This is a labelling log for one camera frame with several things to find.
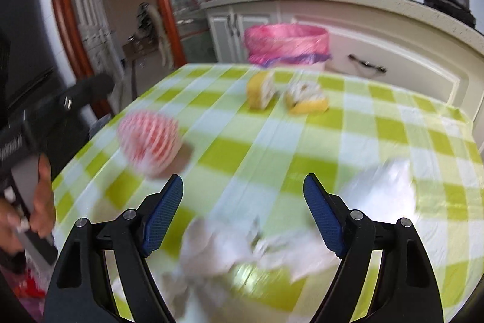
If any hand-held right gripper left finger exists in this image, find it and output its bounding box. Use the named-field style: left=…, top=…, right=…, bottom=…
left=43, top=173, right=185, bottom=323

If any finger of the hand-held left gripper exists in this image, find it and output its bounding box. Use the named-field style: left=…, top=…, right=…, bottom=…
left=23, top=74, right=115, bottom=136

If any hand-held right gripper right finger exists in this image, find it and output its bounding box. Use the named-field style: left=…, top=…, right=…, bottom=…
left=303, top=173, right=444, bottom=323

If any long twisted white tissue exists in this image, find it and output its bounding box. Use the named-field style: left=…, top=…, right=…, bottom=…
left=250, top=228, right=341, bottom=284

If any white tissue ball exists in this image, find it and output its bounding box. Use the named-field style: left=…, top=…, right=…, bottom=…
left=182, top=219, right=250, bottom=295

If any large white tissue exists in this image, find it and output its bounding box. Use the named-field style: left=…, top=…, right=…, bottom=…
left=340, top=158, right=418, bottom=221

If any round pink foam fruit net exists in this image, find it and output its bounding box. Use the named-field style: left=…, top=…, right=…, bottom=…
left=116, top=110, right=181, bottom=176

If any yellow fruit peel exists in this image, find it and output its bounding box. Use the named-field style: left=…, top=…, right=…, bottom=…
left=246, top=71, right=280, bottom=110
left=284, top=81, right=329, bottom=115

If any trash bin with pink bag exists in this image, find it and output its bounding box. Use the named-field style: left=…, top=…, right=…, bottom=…
left=244, top=24, right=332, bottom=72

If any person's left hand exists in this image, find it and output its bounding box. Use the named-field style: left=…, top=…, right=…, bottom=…
left=0, top=154, right=57, bottom=252

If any green checked tablecloth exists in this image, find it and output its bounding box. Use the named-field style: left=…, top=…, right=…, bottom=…
left=51, top=63, right=484, bottom=323

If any black refrigerator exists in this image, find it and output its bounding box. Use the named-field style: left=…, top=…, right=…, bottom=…
left=0, top=0, right=90, bottom=157

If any white dining chair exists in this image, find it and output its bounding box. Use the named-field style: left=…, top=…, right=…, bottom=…
left=138, top=3, right=175, bottom=69

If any black glass gas hob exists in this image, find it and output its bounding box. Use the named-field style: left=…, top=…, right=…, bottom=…
left=283, top=0, right=476, bottom=29

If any black burner grate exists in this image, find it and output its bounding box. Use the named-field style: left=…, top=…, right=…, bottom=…
left=423, top=0, right=473, bottom=19

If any red wooden door frame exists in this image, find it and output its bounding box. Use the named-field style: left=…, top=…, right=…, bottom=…
left=48, top=0, right=265, bottom=116

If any black drawer handle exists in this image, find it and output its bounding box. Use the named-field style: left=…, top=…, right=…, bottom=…
left=348, top=54, right=387, bottom=73

